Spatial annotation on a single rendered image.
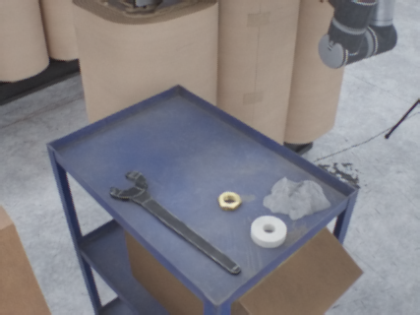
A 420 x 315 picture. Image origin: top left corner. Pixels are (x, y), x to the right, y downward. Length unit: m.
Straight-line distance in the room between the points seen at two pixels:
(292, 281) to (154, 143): 0.50
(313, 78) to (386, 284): 0.98
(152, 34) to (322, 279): 0.83
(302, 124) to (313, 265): 1.34
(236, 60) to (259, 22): 0.17
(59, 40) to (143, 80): 1.80
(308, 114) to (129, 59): 1.10
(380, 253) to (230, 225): 1.31
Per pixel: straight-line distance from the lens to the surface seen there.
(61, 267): 2.10
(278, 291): 0.97
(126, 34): 1.40
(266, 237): 0.94
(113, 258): 1.42
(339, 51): 1.38
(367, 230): 2.28
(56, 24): 3.16
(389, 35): 1.52
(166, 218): 0.98
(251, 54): 1.74
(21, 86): 3.32
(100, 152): 1.19
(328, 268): 1.05
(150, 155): 1.16
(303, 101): 2.22
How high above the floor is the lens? 1.59
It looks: 38 degrees down
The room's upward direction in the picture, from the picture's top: 1 degrees clockwise
